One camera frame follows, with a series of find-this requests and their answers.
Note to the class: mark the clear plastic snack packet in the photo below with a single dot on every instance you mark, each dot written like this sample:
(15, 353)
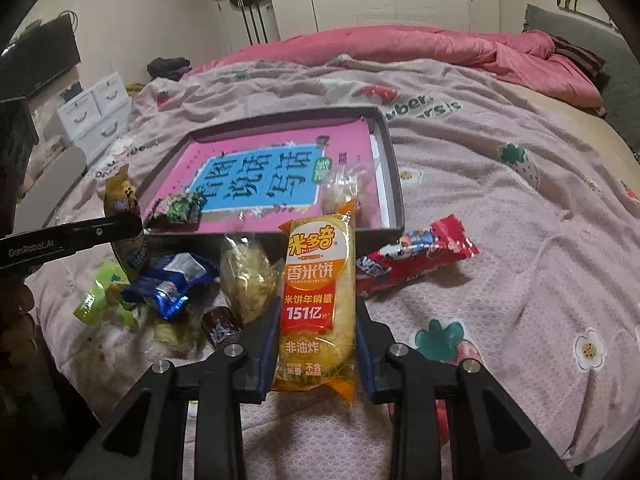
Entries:
(342, 185)

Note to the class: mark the blue cookie packet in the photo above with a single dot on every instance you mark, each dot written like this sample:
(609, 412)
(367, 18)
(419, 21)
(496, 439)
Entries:
(157, 297)
(185, 267)

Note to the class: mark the pink quilt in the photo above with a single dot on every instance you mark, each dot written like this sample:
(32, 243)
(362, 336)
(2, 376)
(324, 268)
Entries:
(400, 45)

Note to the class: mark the person's left hand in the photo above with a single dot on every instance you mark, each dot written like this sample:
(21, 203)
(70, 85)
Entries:
(15, 305)

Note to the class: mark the brown round cake packet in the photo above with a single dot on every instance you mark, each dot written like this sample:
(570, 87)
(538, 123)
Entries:
(220, 327)

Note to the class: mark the grey shallow box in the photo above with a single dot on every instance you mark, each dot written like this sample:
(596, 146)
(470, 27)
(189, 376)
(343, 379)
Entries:
(395, 170)

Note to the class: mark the grey headboard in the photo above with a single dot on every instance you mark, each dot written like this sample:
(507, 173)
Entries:
(615, 60)

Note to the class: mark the pale green snack packet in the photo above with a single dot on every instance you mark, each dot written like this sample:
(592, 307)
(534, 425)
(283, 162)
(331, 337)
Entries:
(175, 335)

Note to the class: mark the beige bed mattress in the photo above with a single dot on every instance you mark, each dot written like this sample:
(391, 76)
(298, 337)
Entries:
(590, 130)

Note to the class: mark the clear yellowish snack packet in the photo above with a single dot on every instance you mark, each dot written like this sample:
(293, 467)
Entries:
(247, 280)

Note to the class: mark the dark striped pillow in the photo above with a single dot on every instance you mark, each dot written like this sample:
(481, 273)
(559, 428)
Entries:
(580, 55)

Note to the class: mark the pink book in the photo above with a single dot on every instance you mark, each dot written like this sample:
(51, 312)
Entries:
(280, 145)

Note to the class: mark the yellow rice cracker packet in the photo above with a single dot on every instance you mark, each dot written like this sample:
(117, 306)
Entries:
(315, 285)

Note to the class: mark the dark clothes pile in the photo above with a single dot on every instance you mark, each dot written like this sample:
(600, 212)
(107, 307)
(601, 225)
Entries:
(169, 67)

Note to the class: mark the pink printed blanket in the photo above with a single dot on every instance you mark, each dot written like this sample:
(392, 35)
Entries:
(500, 260)

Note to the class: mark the red snack packet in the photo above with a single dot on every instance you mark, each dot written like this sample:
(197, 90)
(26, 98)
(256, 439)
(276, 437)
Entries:
(420, 255)

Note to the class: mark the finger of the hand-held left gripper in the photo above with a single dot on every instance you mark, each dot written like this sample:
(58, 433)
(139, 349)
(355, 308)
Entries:
(110, 230)

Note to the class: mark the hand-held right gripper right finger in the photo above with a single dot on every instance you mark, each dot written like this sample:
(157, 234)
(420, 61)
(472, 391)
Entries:
(365, 360)

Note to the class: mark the green and black snack packet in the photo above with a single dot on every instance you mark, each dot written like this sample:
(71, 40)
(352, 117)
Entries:
(175, 210)

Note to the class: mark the yellow snack packet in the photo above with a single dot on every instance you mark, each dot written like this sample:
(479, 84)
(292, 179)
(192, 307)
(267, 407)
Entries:
(125, 195)

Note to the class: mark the black television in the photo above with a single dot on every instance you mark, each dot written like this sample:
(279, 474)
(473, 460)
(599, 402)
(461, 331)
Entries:
(45, 60)

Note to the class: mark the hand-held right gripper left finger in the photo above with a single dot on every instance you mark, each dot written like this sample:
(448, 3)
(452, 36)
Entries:
(270, 355)

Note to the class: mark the white drawer cabinet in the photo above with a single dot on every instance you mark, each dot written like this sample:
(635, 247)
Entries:
(95, 110)

